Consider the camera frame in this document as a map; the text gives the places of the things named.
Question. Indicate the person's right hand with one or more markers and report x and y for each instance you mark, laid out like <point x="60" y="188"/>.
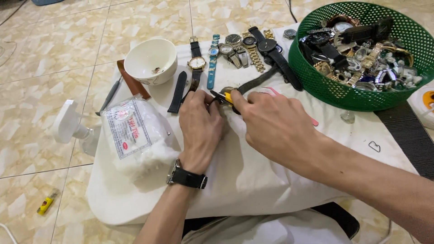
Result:
<point x="274" y="128"/>

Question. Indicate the person's left hand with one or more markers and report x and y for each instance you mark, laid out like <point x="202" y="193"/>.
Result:
<point x="200" y="128"/>

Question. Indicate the yellow and black hand tool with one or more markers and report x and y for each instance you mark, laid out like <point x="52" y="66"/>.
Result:
<point x="228" y="98"/>

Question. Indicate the pink plastic tweezers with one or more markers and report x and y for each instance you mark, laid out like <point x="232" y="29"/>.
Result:
<point x="276" y="92"/>

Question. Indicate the white cloth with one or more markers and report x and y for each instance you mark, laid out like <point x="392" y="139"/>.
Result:
<point x="257" y="179"/>

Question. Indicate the green plastic basket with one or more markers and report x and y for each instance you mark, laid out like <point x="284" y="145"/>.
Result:
<point x="318" y="84"/>

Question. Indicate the clear bag of cotton wool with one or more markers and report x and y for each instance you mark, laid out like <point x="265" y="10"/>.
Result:
<point x="135" y="135"/>

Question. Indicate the small metal part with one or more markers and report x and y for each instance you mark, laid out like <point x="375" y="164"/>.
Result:
<point x="156" y="70"/>

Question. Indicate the clear watch crystal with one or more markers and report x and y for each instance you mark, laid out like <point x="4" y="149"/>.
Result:
<point x="347" y="117"/>

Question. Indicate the white ceramic bowl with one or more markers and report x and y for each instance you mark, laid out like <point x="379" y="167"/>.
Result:
<point x="149" y="59"/>

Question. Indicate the dark dial silver watch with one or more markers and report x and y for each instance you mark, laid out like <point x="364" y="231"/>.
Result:
<point x="237" y="44"/>

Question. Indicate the gold watch with blue dial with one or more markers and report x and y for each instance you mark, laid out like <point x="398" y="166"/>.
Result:
<point x="269" y="35"/>

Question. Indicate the grey spring bar tool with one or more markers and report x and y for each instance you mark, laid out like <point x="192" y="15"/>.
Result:
<point x="110" y="96"/>

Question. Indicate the silver watch head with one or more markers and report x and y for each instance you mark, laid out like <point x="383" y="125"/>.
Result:
<point x="290" y="33"/>

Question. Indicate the person's white trousers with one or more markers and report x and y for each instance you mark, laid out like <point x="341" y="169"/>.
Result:
<point x="264" y="228"/>

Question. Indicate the black seat cushion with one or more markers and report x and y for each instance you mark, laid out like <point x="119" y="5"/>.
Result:
<point x="339" y="218"/>

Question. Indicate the heap of assorted watches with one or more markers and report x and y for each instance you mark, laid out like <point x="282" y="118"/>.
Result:
<point x="359" y="54"/>

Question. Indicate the white spray bottle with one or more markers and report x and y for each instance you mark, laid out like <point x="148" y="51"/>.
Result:
<point x="73" y="127"/>

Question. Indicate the black ribbed mat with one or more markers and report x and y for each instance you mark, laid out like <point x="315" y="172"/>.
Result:
<point x="407" y="135"/>

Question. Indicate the white round container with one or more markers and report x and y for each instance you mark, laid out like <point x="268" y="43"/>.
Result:
<point x="423" y="105"/>

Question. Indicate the yellow lighter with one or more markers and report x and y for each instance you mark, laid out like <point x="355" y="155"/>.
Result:
<point x="46" y="202"/>

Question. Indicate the blue object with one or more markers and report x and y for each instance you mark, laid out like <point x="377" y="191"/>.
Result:
<point x="45" y="2"/>

